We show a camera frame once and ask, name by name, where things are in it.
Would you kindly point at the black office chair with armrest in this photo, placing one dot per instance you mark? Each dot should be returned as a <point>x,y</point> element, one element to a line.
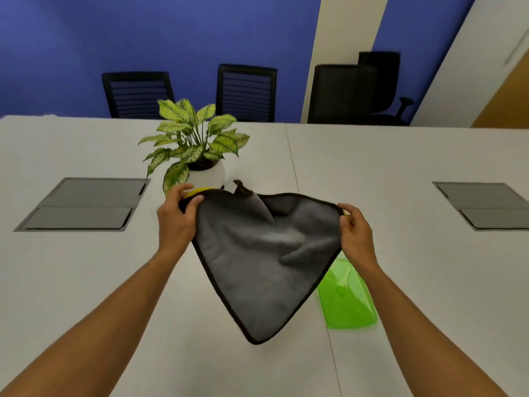
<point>386,84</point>

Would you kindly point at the person's right forearm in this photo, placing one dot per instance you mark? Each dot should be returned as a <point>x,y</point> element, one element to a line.
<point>430,330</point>

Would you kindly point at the variegated green leafy plant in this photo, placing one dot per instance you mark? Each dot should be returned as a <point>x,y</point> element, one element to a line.
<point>192,138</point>

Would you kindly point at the person's right hand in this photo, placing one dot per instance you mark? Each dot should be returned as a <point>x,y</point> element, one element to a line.
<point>358,235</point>

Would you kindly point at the person's right thumb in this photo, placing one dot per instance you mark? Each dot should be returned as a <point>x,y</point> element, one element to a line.
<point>345,219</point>

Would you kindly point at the grey microfibre cloth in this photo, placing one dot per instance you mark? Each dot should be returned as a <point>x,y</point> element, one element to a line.
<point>264,260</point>

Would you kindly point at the black slatted office chair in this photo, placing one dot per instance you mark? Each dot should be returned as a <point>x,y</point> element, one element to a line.
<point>138,95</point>
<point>246,92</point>

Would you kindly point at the white plant pot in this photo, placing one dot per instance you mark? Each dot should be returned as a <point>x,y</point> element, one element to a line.
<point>208,175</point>

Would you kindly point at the person's left forearm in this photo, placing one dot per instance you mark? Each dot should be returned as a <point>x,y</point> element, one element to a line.
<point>89,322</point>

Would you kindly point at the person's left thumb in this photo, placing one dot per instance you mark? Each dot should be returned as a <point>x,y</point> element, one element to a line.
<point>191,204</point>

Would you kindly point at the black mesh office chair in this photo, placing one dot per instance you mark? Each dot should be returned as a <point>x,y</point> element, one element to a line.
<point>341,95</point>

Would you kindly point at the green plastic tray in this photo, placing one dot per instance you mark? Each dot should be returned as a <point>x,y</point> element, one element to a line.
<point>346,297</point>

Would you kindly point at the person's left hand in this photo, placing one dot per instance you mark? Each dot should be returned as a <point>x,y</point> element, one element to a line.
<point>173,221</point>

